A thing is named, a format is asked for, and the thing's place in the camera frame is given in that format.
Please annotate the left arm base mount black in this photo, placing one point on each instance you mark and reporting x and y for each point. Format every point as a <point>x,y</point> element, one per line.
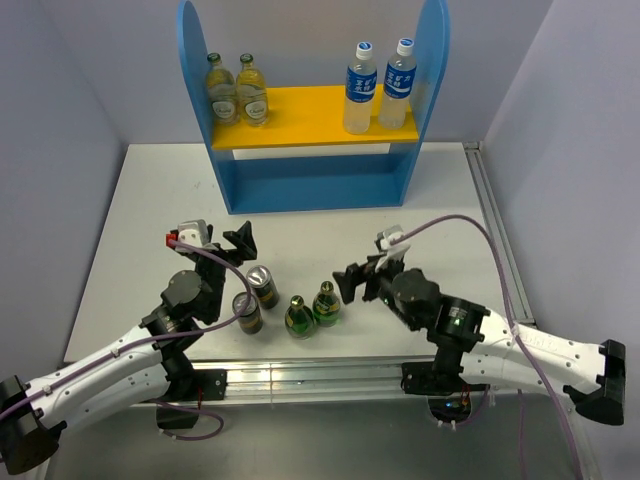
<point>203,385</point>

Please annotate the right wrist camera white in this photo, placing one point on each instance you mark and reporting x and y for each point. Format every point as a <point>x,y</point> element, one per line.
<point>391,246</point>

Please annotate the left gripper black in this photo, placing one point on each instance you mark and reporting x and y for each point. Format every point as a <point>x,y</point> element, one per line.
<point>243,243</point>

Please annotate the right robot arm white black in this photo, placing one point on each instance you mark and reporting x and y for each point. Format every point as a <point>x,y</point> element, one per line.
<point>476,346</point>

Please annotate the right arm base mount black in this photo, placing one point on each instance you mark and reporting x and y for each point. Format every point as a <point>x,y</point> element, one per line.
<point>452,402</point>

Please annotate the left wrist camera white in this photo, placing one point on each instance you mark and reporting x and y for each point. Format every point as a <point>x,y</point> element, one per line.
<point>190,232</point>

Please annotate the black gold can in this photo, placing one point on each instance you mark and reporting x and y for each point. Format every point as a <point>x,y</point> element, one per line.
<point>246,307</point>
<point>262,283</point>

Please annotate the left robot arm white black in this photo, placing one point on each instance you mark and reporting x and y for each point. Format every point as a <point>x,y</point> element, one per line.
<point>31,427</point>

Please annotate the left yellow soda water bottle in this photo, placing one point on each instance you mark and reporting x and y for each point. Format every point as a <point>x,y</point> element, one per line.
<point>221,89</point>

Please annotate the aluminium rail frame front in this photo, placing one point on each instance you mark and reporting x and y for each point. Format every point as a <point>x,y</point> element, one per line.
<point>310,380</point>

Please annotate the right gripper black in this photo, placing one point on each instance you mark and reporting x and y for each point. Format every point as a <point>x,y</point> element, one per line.
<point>348,279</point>

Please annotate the blue shelf with yellow board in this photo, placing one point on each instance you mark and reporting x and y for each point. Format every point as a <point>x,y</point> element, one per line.
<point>302,159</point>

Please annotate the black gold can rear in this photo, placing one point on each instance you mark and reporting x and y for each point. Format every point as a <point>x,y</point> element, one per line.
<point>262,283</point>

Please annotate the right yellow soda water bottle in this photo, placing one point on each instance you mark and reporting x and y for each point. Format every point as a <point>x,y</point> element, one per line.
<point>252,92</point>

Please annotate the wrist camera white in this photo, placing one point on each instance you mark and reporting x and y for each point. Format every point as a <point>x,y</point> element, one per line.
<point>391,246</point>
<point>190,232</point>

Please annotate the green glass bottle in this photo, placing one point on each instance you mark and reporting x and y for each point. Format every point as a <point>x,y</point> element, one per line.
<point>299,320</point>
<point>326,305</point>

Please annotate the black gold can front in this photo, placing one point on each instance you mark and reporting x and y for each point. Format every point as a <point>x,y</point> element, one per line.
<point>246,307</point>

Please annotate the aluminium rail right side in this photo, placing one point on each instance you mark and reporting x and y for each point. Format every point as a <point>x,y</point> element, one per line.
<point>518,301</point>

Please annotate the Pocari water bottle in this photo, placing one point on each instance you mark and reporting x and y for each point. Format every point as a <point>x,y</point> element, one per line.
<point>398,83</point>
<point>360,87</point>

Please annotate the yellow soda water bottle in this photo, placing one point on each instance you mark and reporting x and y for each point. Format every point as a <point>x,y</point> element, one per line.
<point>221,89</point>
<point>252,92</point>

